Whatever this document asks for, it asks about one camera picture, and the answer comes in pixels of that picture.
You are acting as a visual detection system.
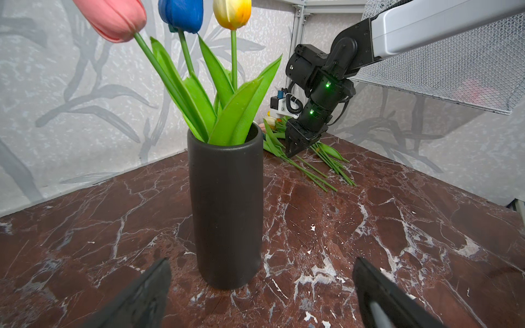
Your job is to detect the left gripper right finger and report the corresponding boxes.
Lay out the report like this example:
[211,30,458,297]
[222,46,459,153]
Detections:
[353,257,444,327]

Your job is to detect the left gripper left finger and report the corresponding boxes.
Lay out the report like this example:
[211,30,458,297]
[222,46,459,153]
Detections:
[83,258,172,327]

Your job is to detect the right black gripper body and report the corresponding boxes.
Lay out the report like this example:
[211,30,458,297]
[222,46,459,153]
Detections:
[285,44,356,158]

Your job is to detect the yellow orange tulip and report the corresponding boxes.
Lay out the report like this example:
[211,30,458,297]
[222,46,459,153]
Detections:
[199,1,282,146]

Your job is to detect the blue tulip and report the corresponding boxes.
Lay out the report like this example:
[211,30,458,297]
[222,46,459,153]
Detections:
[158,1,217,143]

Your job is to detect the black cylindrical vase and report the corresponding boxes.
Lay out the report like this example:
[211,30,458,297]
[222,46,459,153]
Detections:
[187,124,264,290]

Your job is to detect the pink tulip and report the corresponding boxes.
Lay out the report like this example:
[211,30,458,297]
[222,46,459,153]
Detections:
[74,1,204,142]

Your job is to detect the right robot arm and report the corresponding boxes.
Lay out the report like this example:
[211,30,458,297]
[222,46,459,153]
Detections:
[285,1,524,158]

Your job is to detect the bunch of remaining tulips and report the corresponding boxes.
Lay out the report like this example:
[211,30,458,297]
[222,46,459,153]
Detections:
[258,114,357,193]

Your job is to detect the pink object in basket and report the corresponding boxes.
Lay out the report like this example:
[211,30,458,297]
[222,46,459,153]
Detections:
[453,79,488,105]

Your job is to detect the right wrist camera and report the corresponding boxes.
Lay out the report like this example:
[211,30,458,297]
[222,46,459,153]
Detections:
[268,88,304,119]

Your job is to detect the white wire mesh basket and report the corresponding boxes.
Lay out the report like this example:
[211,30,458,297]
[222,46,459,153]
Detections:
[356,1,524,115]

